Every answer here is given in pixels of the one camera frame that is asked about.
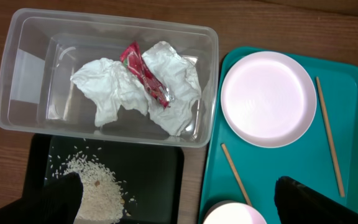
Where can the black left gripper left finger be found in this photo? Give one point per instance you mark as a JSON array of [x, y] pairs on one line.
[[59, 202]]

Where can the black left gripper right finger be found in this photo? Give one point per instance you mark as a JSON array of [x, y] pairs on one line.
[[299, 204]]

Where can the pile of rice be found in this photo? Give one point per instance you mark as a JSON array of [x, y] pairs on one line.
[[103, 195]]

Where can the small pink bowl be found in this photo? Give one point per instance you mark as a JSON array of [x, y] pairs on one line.
[[231, 212]]

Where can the white napkin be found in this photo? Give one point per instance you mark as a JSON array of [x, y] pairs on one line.
[[110, 85]]

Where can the red snack wrapper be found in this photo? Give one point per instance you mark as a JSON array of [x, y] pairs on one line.
[[133, 61]]

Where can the teal serving tray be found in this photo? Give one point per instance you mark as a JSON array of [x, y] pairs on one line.
[[308, 160]]

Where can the black plastic tray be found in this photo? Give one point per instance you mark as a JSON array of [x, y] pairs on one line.
[[149, 175]]

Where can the left wooden chopstick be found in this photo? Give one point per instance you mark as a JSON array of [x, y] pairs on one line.
[[236, 174]]

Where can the wooden chopstick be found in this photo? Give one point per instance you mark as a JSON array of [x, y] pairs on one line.
[[236, 174], [330, 139]]

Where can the large pink plate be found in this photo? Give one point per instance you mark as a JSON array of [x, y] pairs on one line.
[[268, 99]]

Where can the right wooden chopstick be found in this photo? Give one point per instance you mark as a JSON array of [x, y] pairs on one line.
[[330, 139]]

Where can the clear plastic bin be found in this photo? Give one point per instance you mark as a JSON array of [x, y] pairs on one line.
[[45, 48]]

